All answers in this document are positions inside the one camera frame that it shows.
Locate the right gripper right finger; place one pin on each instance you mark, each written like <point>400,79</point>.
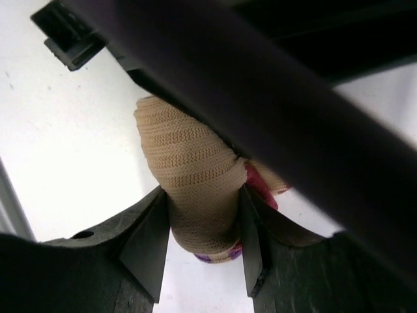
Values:
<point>288,268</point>

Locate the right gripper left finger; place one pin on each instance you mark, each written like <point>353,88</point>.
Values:
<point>115,266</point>

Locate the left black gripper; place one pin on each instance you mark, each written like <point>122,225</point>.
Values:
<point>260,74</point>

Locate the tan maroon purple striped sock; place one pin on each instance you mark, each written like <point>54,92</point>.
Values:
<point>202,177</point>

